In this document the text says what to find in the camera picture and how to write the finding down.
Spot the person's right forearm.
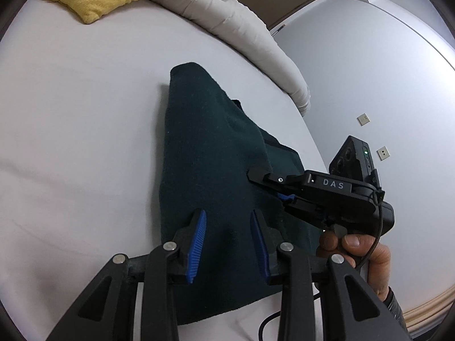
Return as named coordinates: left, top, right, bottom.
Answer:
left=382, top=286, right=415, bottom=340

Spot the person's right hand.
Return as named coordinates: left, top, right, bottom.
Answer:
left=316, top=229, right=392, bottom=303

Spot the black cable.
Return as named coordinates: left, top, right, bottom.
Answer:
left=355, top=170, right=386, bottom=278
left=259, top=311, right=285, bottom=341

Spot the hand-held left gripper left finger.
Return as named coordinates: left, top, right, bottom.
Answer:
left=46, top=209, right=207, bottom=341

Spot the dark green sweater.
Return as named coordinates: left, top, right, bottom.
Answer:
left=158, top=62, right=326, bottom=327

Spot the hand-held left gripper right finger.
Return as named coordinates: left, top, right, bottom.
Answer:
left=250, top=209, right=413, bottom=341

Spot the beige duvet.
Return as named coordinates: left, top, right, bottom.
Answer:
left=146, top=0, right=311, bottom=117

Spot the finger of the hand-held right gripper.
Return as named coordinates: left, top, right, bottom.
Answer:
left=276, top=192, right=328, bottom=230
left=247, top=167, right=307, bottom=190

